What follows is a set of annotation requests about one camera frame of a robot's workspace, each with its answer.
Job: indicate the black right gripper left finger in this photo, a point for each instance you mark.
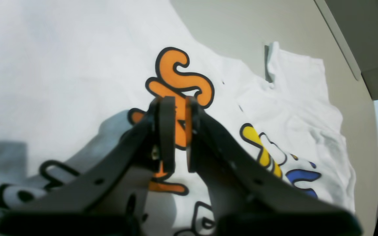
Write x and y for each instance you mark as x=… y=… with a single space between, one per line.
x=109 y=199

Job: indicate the white printed t-shirt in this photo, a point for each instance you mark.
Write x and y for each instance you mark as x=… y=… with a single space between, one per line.
x=75 y=75

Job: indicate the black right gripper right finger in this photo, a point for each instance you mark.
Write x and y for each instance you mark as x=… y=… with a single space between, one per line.
x=248 y=200

